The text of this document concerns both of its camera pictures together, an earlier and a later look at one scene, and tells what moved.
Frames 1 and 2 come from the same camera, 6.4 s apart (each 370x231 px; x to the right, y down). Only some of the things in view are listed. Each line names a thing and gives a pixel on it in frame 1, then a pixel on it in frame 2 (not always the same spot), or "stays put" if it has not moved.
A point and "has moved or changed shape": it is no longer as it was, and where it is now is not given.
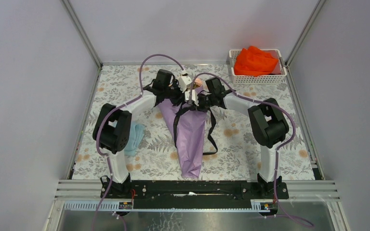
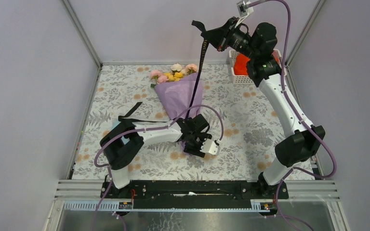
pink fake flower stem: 198,82 to 190,68
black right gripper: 199,106 to 220,37
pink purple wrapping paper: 187,129 has moved or changed shape
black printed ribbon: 211,131 has moved or changed shape
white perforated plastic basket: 276,76 stays put
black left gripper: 180,96 to 195,151
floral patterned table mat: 231,149 stays put
